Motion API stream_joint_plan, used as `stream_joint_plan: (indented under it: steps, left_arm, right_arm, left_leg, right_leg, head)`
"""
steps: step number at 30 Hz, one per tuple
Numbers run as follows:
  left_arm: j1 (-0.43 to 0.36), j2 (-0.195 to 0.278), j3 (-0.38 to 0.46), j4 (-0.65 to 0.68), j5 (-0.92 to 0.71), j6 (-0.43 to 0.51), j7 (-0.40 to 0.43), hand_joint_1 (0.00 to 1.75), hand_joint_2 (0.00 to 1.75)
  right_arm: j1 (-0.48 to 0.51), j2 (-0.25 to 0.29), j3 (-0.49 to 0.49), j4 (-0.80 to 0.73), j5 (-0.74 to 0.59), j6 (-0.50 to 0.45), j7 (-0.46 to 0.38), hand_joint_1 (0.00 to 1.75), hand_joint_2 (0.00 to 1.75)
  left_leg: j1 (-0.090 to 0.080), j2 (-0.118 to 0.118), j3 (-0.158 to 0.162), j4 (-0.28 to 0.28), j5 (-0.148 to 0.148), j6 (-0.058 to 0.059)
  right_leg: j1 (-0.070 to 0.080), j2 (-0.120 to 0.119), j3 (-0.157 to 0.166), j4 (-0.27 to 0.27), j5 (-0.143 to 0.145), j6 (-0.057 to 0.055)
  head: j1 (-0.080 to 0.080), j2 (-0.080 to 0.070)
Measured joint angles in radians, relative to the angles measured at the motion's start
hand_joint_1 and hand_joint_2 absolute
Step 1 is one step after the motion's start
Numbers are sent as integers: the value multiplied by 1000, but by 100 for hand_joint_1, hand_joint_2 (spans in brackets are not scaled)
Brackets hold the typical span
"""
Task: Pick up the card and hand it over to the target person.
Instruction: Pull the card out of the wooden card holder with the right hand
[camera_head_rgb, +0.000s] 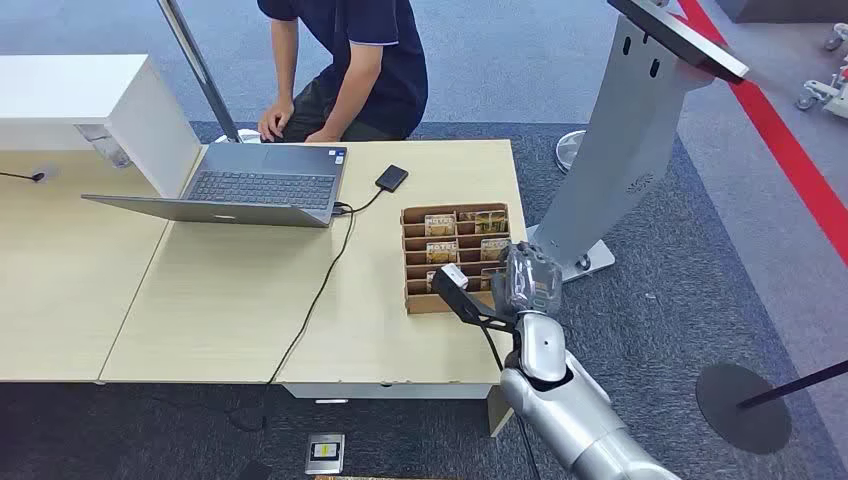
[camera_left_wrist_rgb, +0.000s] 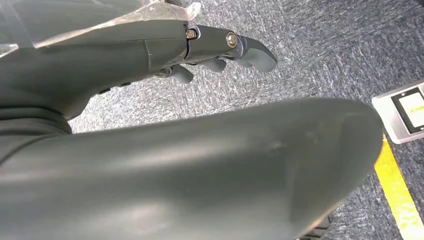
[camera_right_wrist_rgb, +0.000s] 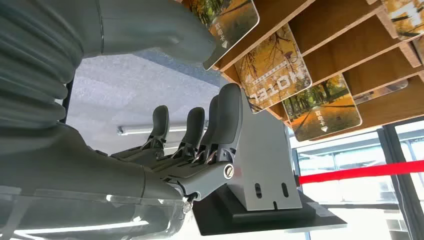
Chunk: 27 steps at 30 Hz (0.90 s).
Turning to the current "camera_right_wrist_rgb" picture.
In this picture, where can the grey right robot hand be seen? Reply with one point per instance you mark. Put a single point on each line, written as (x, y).
(99, 165)

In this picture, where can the autumn hotel print card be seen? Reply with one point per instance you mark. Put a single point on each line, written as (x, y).
(273, 73)

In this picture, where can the autumn tree print card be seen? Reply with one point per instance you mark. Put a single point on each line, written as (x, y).
(323, 111)
(405, 16)
(381, 91)
(236, 20)

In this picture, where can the wooden card rack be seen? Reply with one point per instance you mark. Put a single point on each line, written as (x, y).
(334, 33)

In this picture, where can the clear acrylic plate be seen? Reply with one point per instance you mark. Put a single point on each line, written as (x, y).
(99, 215)

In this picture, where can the white tube ceiling light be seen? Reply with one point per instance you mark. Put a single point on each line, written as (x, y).
(139, 130)

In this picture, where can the red barrier tape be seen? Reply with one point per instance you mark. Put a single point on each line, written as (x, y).
(361, 171)

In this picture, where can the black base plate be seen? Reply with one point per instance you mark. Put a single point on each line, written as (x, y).
(225, 218)

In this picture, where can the grey metal stand bracket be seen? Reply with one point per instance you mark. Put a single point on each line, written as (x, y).
(265, 155)

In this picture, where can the dark window frame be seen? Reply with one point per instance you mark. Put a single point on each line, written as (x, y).
(403, 198)

